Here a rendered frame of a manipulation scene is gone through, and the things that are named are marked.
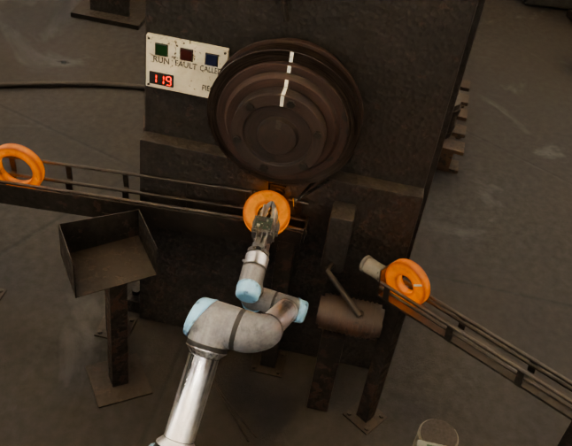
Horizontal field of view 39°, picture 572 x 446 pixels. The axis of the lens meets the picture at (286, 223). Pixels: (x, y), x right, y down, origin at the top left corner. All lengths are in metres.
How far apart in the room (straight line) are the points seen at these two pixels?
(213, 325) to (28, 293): 1.41
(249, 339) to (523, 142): 2.98
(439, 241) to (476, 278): 0.28
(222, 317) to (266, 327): 0.12
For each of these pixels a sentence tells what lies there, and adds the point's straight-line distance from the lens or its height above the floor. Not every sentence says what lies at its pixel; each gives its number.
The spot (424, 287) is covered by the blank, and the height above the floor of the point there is 0.75.
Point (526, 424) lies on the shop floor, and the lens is 3.26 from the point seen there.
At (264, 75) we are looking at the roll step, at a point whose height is 1.27.
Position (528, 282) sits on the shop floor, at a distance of 3.84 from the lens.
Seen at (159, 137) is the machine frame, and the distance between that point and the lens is 2.73.
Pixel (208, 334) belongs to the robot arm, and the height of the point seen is 0.81.
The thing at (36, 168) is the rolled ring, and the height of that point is 0.72.
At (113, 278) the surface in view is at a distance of 2.60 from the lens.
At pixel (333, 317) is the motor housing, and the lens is 2.68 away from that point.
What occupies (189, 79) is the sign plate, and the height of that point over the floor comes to 1.12.
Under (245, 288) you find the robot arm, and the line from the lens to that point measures 2.44.
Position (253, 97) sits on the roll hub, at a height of 1.23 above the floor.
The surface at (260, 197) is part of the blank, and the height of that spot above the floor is 0.78.
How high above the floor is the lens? 2.41
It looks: 40 degrees down
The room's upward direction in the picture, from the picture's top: 9 degrees clockwise
